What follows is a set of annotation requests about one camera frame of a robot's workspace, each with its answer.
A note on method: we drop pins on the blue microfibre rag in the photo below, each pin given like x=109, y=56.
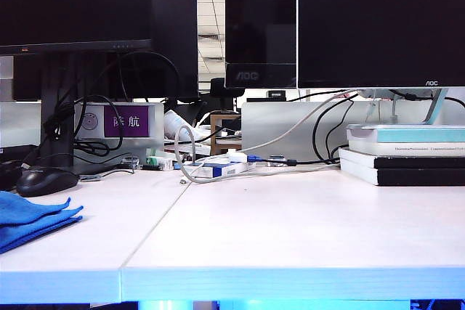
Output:
x=25, y=219

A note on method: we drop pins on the small wooden shelf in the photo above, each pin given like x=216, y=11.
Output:
x=213, y=143

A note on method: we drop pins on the white adapter block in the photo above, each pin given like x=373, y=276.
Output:
x=236, y=156

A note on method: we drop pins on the blue and white box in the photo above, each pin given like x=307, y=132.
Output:
x=220, y=171

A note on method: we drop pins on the silver desk partition panel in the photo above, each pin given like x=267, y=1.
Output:
x=274, y=125

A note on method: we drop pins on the black office chair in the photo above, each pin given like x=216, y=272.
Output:
x=217, y=88

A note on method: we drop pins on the white printed tube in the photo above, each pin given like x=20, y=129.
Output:
x=176, y=123

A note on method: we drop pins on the green and white carton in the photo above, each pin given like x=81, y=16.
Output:
x=158, y=162

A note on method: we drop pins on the black pen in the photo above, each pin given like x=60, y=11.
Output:
x=151, y=167

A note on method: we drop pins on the small clear plastic box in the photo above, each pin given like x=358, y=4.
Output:
x=130, y=163

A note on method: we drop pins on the white nameplate with purple label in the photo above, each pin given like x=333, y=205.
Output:
x=125, y=121

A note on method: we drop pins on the black AOC monitor glossy bezel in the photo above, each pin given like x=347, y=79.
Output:
x=260, y=23

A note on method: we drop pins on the white cover book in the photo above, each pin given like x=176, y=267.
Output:
x=369, y=149

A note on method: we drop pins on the teal cover book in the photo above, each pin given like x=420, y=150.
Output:
x=417, y=135

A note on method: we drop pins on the AOC monitor with silver stand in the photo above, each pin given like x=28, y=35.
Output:
x=381, y=23

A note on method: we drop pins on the black cover book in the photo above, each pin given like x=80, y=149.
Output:
x=417, y=163
x=417, y=178

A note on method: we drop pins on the black Logitech mouse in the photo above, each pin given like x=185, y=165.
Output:
x=45, y=181

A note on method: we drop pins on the black monitor with black stand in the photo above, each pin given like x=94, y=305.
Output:
x=72, y=5

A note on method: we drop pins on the frosted desk partition panel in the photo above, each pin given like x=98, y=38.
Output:
x=17, y=125

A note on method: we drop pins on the black power adapter with label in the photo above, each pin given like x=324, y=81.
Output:
x=16, y=152

